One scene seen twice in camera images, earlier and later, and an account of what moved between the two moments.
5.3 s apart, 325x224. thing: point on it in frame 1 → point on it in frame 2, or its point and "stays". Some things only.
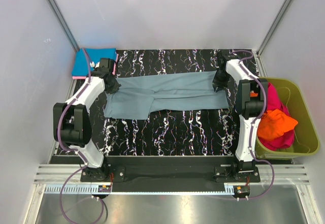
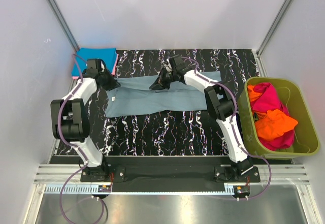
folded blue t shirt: [79, 66] stays
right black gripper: [216, 83] → [163, 85]
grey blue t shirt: [136, 98] stays
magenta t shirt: [274, 103] stays
